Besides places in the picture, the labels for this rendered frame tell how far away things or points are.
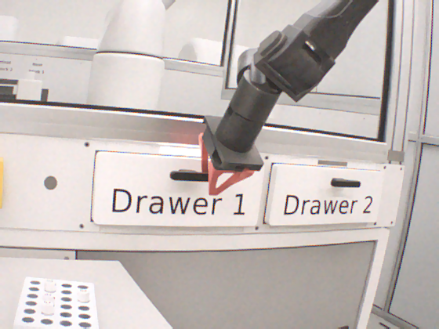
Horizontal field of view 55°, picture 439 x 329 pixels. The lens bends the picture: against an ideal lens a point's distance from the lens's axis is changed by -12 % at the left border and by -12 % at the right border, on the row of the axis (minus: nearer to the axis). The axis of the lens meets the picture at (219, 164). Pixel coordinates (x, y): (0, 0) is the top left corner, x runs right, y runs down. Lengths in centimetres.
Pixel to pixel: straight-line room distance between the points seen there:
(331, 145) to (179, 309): 43
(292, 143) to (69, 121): 40
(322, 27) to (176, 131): 30
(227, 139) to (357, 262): 53
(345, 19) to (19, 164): 50
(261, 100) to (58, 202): 34
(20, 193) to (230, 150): 32
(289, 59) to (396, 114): 51
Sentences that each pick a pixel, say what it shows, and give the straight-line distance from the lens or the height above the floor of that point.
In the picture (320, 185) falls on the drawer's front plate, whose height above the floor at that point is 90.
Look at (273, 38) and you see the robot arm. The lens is 60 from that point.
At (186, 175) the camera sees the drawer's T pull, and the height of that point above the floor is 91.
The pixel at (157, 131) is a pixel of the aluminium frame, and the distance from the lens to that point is 75.
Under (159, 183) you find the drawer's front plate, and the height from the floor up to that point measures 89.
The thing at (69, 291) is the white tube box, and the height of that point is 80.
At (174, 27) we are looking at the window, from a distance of 77.
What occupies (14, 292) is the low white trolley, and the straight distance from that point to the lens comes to 60.
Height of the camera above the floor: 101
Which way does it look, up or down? 6 degrees down
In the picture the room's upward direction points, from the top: 7 degrees clockwise
